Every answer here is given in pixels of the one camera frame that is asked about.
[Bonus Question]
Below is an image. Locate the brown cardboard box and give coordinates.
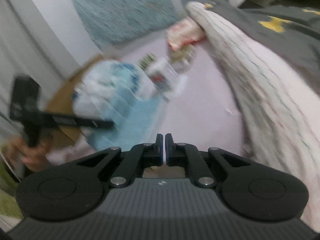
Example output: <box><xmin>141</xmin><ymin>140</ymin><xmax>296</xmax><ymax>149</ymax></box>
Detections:
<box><xmin>46</xmin><ymin>54</ymin><xmax>104</xmax><ymax>148</ymax></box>

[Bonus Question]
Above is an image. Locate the dark patterned blanket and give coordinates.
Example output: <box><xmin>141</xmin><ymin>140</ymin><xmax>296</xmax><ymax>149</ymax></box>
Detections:
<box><xmin>197</xmin><ymin>0</ymin><xmax>319</xmax><ymax>83</ymax></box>

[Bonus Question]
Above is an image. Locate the green patterned small pack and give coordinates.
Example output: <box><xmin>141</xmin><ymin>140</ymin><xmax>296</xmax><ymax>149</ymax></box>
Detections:
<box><xmin>139</xmin><ymin>53</ymin><xmax>157</xmax><ymax>70</ymax></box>

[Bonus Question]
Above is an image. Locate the person left hand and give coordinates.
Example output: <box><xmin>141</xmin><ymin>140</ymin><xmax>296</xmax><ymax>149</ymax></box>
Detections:
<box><xmin>3</xmin><ymin>136</ymin><xmax>53</xmax><ymax>172</ymax></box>

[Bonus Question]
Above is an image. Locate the white plastic bag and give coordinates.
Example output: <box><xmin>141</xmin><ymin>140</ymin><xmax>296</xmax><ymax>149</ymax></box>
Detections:
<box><xmin>73</xmin><ymin>60</ymin><xmax>154</xmax><ymax>119</ymax></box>

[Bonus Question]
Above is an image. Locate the rolled beige quilt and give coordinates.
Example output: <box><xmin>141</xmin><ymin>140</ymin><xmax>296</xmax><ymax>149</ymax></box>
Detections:
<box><xmin>187</xmin><ymin>1</ymin><xmax>319</xmax><ymax>230</ymax></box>

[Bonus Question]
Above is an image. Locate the yogurt cup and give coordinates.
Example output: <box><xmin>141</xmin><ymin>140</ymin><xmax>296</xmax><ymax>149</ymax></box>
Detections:
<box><xmin>146</xmin><ymin>58</ymin><xmax>181</xmax><ymax>99</ymax></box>

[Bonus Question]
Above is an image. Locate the floral teal wall cloth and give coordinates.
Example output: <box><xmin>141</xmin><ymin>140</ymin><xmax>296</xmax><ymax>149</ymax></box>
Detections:
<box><xmin>72</xmin><ymin>0</ymin><xmax>179</xmax><ymax>49</ymax></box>

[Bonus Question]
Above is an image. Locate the pink tissue pack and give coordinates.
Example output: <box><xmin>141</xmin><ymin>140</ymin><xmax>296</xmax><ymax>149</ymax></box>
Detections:
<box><xmin>166</xmin><ymin>17</ymin><xmax>206</xmax><ymax>51</ymax></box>

